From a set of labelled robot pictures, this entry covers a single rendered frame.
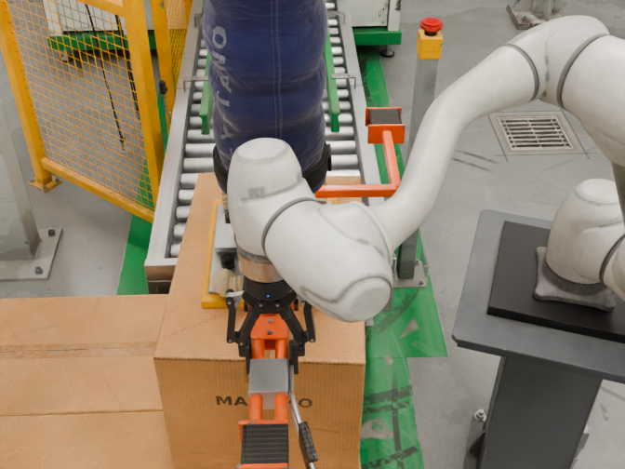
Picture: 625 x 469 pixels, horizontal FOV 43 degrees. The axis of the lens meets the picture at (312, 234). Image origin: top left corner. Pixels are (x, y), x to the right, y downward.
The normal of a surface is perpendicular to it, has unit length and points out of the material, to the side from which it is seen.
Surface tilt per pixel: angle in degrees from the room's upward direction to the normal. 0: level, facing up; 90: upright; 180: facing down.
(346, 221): 2
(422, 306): 0
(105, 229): 0
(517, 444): 90
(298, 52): 76
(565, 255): 90
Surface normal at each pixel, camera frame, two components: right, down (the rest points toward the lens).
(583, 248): -0.79, 0.29
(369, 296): 0.43, 0.60
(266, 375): 0.00, -0.77
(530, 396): -0.30, 0.61
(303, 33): 0.71, 0.25
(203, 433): -0.04, 0.64
